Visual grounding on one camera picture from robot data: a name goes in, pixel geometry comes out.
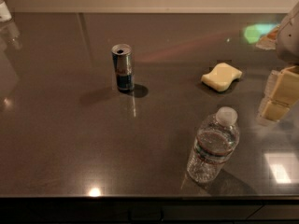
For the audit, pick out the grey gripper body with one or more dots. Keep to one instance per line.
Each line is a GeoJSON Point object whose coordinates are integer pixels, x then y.
{"type": "Point", "coordinates": [290, 39]}

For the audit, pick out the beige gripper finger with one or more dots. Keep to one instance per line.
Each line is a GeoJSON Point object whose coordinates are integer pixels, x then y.
{"type": "Point", "coordinates": [281, 93]}

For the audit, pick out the clear plastic water bottle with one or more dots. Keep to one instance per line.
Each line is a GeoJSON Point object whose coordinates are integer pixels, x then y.
{"type": "Point", "coordinates": [214, 144]}

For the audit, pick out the silver blue redbull can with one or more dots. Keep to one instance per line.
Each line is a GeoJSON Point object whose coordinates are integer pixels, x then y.
{"type": "Point", "coordinates": [123, 67]}

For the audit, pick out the yellow sponge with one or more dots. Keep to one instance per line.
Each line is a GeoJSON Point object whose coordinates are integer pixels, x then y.
{"type": "Point", "coordinates": [221, 77]}

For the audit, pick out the white container at corner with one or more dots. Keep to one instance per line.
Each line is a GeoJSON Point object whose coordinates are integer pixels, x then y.
{"type": "Point", "coordinates": [5, 14]}

